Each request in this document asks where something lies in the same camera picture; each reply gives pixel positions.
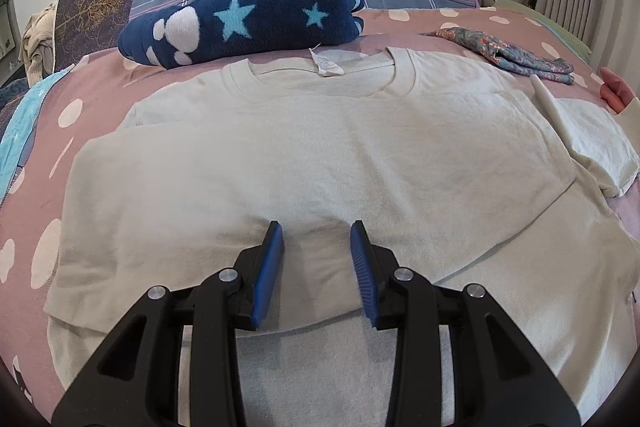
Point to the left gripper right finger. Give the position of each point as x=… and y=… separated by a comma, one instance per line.
x=500, y=379

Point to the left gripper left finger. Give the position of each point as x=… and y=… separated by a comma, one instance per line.
x=132, y=379

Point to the white t-shirt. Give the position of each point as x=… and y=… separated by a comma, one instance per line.
x=463, y=173

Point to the pink folded clothes stack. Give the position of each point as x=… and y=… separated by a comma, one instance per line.
x=615, y=91

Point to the beige clothes pile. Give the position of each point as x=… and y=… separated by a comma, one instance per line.
x=37, y=49

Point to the turquoise towel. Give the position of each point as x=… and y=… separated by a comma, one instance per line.
x=21, y=125

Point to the pink polka dot blanket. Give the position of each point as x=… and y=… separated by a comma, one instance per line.
x=92, y=100

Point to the floral folded garment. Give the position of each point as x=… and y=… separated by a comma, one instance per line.
x=508, y=56

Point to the green sheet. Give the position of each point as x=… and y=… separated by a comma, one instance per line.
x=572, y=42

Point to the dark tree print pillow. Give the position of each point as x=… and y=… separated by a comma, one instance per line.
x=82, y=27

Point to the navy star fleece garment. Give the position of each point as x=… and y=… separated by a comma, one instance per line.
x=205, y=30

